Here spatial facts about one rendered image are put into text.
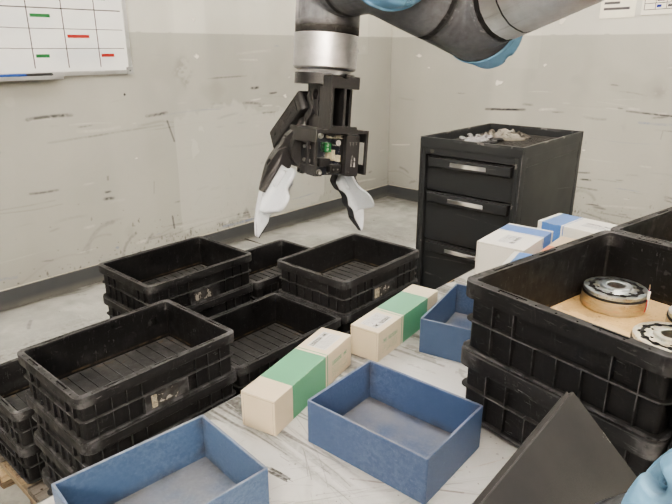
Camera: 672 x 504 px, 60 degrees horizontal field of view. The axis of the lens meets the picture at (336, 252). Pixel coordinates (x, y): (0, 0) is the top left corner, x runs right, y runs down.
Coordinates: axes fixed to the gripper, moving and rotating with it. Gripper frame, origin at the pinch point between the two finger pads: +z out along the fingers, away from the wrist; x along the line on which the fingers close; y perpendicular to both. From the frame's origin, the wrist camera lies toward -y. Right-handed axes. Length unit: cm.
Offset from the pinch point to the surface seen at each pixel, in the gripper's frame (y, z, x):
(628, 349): 30.0, 8.2, 25.6
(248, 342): -91, 58, 30
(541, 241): -31, 15, 83
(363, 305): -76, 44, 61
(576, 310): 7, 15, 47
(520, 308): 15.8, 8.0, 23.7
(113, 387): -49, 42, -17
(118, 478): -1.5, 30.1, -24.3
